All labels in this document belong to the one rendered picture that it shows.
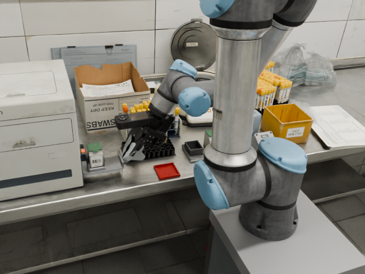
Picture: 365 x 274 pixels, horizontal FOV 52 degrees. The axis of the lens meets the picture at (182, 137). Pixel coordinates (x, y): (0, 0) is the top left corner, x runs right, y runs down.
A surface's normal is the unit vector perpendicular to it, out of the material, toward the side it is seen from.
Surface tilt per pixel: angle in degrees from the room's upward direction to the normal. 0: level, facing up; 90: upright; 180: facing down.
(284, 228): 72
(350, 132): 1
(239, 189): 83
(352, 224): 0
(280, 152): 7
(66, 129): 90
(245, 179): 83
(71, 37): 88
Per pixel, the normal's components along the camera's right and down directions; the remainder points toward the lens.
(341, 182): 0.06, -0.84
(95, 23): 0.35, 0.52
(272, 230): -0.05, 0.25
